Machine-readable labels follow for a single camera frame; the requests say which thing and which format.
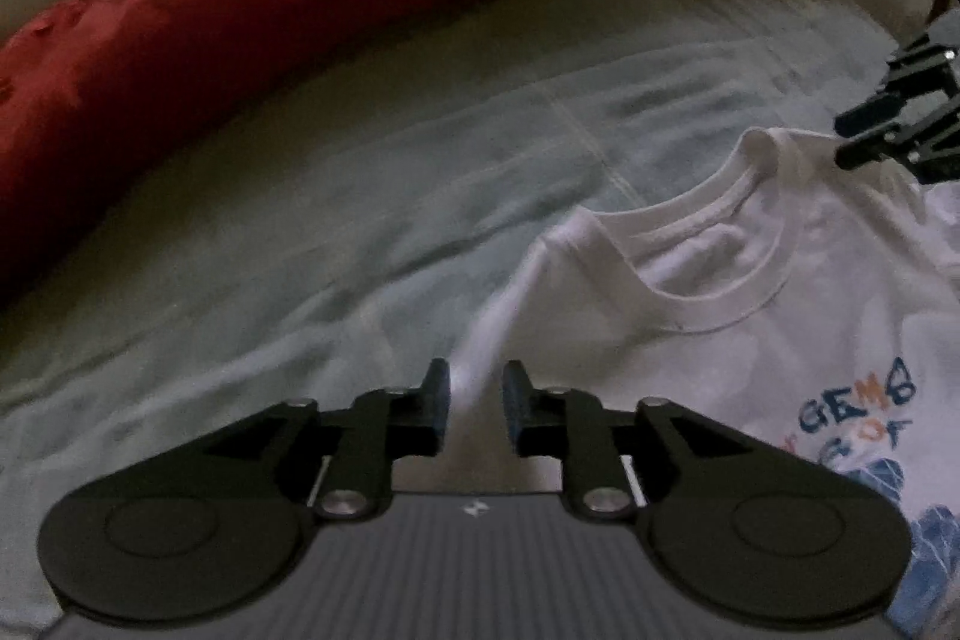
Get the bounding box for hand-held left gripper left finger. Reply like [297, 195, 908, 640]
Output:
[187, 359, 451, 521]

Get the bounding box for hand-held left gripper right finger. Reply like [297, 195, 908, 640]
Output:
[502, 359, 781, 522]

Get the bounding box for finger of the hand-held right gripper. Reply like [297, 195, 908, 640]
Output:
[836, 40, 960, 140]
[836, 100, 960, 185]

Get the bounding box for white towel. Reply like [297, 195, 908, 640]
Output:
[450, 126, 960, 640]

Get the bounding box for light green bed sheet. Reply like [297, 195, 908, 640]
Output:
[0, 0, 960, 640]

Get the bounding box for red duvet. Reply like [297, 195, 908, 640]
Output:
[0, 0, 830, 304]

